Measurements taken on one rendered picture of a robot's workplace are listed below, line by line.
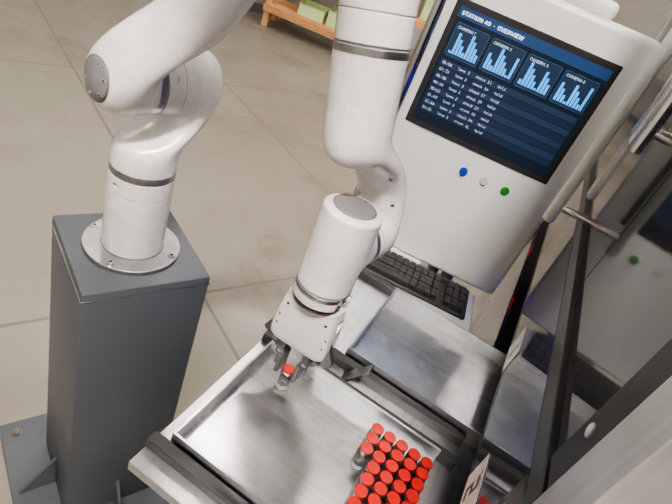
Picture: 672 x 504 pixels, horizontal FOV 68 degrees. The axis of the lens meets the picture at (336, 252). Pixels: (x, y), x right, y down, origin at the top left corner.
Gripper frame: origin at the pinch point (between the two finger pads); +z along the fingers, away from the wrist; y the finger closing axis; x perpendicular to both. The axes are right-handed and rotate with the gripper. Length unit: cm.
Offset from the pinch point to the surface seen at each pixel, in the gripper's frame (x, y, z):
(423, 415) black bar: -11.4, -23.2, 4.4
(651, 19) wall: -1180, -88, -85
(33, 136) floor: -117, 217, 90
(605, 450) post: 23, -32, -36
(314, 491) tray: 12.4, -14.0, 5.9
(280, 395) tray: 1.8, -0.9, 5.7
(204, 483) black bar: 22.3, -1.3, 4.0
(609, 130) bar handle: -50, -26, -45
